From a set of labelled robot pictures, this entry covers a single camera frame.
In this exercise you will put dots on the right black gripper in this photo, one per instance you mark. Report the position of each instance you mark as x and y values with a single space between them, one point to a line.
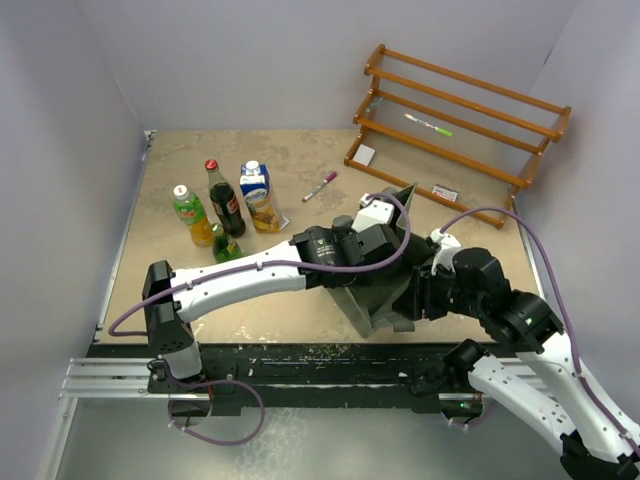
417 294

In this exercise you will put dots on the green canvas bag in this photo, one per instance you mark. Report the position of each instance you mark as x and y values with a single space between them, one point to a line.
368 301

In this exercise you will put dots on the blue white beverage carton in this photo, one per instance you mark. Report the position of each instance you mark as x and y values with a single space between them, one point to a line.
258 194

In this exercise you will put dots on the glass cola bottle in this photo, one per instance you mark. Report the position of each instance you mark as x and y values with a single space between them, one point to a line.
224 200

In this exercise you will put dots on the green bottle white cap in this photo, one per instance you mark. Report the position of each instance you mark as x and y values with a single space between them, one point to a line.
192 213

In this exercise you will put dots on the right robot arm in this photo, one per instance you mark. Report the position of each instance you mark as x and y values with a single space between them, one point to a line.
593 437

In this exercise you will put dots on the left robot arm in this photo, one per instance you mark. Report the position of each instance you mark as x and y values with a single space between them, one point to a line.
339 258

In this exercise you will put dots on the small red white packet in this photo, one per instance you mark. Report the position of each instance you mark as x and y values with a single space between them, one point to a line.
445 193

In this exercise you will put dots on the purple marker pen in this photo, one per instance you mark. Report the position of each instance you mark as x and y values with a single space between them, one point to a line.
319 187

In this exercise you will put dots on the white card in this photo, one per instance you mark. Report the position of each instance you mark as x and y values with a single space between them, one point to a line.
363 155

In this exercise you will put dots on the wooden shelf rack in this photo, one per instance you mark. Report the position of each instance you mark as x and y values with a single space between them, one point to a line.
499 135

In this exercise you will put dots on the green marker pen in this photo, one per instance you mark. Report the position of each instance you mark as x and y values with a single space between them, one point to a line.
425 124

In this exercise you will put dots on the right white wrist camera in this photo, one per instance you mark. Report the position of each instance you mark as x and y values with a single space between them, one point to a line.
447 246

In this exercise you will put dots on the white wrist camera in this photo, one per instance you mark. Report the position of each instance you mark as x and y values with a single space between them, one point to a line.
447 246
372 212

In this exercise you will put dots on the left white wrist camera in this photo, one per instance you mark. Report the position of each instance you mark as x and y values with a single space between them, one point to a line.
372 212

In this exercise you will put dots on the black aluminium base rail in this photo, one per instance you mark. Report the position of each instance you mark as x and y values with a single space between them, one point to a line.
298 375

